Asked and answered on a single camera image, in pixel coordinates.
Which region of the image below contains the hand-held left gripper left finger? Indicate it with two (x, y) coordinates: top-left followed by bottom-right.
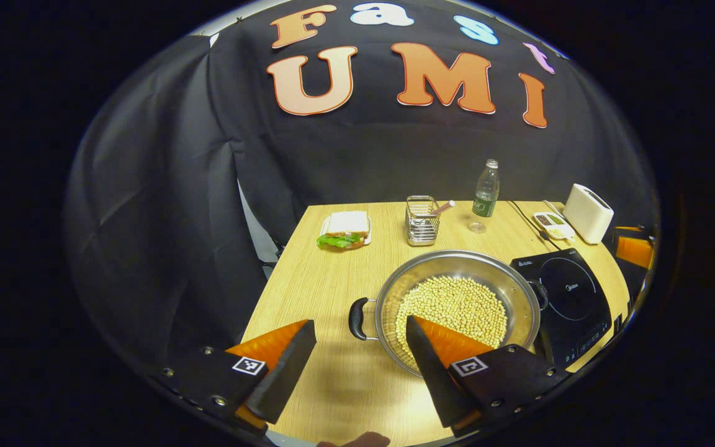
(159, 320), (318, 435)

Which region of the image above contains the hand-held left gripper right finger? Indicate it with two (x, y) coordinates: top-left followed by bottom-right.
(406, 315), (572, 438)

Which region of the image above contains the black induction cooktop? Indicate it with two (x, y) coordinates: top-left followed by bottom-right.
(510, 248), (613, 368)

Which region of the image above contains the pile of yellow soybeans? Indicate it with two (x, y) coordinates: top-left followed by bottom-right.
(395, 276), (508, 361)

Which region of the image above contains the steel pot with black handles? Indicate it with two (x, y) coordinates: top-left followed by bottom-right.
(349, 250), (549, 377)

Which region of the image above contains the white toaster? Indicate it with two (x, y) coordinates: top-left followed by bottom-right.
(562, 184), (614, 244)

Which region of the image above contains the white divided bean dish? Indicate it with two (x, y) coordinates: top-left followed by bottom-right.
(533, 212), (575, 240)

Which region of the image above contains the clear plastic water bottle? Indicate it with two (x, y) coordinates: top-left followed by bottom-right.
(472, 159), (500, 217)

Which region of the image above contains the sandwich with lettuce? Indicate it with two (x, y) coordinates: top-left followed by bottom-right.
(317, 211), (371, 250)

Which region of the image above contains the black cooktop power cable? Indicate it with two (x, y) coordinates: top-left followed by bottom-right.
(508, 200), (560, 252)

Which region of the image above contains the metal wire utensil holder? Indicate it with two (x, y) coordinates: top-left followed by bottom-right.
(405, 196), (440, 246)

